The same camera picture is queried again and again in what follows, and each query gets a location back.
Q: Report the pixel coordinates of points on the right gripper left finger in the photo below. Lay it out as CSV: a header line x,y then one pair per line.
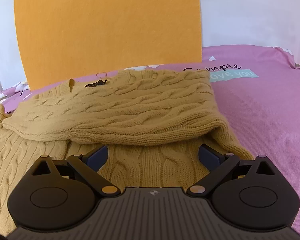
x,y
86,167

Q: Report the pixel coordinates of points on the pink printed bed sheet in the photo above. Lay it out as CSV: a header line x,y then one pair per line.
x,y
256,88

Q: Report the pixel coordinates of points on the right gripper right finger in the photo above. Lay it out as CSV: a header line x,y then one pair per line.
x,y
220,167

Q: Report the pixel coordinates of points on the mustard cable-knit cardigan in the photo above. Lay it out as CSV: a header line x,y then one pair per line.
x,y
152,122

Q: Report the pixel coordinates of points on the orange headboard panel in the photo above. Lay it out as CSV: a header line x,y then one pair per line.
x,y
62,39

